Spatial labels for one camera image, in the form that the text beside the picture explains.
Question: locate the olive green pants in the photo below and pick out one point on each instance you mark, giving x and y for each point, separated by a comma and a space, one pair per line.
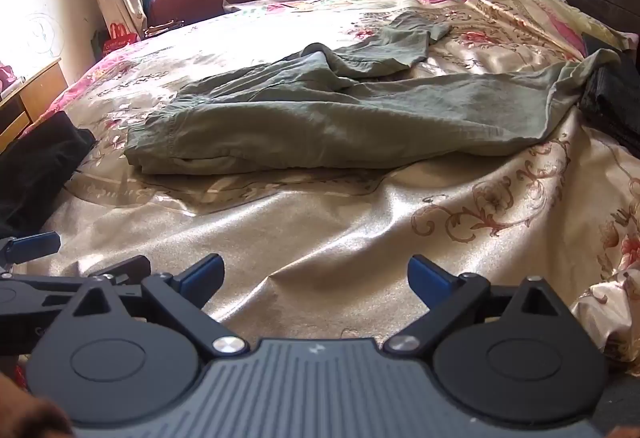
320, 118

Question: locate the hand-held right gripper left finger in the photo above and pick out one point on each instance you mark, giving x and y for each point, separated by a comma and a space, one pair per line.
202, 277

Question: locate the black folded garment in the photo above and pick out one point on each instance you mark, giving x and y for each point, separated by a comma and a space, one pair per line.
612, 98

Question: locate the person's left forearm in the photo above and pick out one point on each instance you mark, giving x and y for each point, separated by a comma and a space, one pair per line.
30, 410

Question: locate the red gift bag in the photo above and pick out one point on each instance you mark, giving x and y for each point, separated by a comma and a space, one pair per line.
119, 38

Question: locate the black cloth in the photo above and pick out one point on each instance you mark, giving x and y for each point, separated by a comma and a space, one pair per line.
35, 173

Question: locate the floral pillow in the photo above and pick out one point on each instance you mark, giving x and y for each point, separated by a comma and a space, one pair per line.
530, 3

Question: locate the floral satin bedspread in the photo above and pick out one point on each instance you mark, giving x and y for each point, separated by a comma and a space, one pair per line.
310, 218

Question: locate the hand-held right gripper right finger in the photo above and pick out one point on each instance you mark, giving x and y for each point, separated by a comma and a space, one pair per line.
428, 276

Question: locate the wooden nightstand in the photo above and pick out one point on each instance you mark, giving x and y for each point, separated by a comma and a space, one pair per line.
27, 101

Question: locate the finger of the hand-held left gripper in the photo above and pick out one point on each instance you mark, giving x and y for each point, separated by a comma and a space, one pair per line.
126, 267
31, 245

